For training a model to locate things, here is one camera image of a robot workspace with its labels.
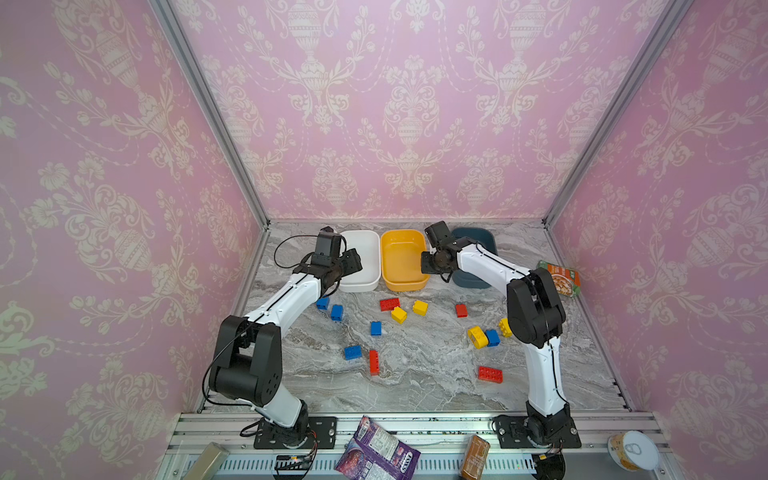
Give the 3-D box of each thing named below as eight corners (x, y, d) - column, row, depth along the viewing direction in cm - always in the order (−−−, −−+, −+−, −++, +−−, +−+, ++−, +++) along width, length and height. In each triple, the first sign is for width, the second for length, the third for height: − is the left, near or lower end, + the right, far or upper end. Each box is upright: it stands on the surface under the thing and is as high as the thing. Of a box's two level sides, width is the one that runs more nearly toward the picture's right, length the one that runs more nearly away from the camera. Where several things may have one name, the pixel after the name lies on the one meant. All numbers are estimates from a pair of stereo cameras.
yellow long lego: (477, 350, 90) (480, 345, 87) (466, 334, 93) (468, 329, 90) (487, 345, 91) (490, 340, 88) (475, 329, 94) (478, 324, 91)
